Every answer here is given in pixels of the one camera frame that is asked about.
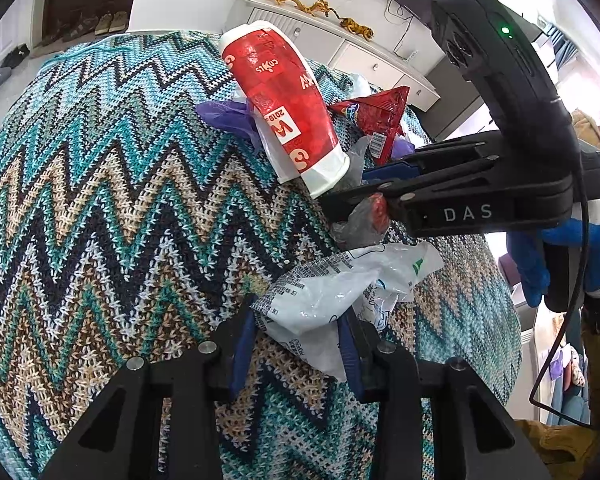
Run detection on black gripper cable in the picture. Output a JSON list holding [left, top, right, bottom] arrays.
[[530, 170, 593, 428]]

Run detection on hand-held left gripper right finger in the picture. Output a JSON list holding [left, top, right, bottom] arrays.
[[337, 310, 551, 480]]

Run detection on clear plastic wrapper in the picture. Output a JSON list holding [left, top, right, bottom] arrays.
[[330, 192, 393, 251]]

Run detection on grey double-door refrigerator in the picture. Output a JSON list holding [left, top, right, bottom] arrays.
[[422, 50, 496, 143]]

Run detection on zigzag knitted blanket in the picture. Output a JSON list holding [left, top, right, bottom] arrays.
[[0, 30, 523, 480]]

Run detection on white television stand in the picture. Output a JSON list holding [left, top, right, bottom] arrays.
[[225, 0, 441, 111]]

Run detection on red paper cup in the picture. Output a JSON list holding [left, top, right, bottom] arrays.
[[218, 20, 352, 198]]

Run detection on person's right hand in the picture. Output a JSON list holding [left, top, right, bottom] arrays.
[[505, 200, 600, 309]]

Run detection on person's tan clothing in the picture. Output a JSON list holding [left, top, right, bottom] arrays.
[[515, 417, 600, 471]]

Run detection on purple plastic wrapper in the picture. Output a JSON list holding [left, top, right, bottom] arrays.
[[196, 100, 263, 153]]

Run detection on white tissue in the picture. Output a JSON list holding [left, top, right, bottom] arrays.
[[347, 72, 372, 99]]

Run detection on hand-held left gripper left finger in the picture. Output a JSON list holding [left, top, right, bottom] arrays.
[[40, 305, 258, 480]]

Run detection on television cables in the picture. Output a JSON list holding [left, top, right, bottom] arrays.
[[385, 0, 422, 61]]

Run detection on golden tiger figurine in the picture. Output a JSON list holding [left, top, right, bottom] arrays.
[[337, 16, 376, 41]]

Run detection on bright red snack packet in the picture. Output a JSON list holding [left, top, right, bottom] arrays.
[[328, 86, 411, 166]]

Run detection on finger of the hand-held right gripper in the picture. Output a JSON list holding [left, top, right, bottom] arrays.
[[362, 130, 503, 186], [320, 155, 511, 222]]

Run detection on pair of dark brown shoes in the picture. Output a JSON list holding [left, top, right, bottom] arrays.
[[30, 25, 66, 58]]

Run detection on pair of brown sandals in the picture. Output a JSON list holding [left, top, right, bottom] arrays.
[[62, 15, 101, 43]]

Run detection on blue curtain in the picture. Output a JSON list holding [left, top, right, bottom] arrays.
[[550, 25, 581, 68]]

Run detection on white printed plastic bag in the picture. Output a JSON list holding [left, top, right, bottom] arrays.
[[250, 241, 445, 381]]

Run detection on pair of black shoes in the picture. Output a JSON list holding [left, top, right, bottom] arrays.
[[0, 44, 31, 71]]

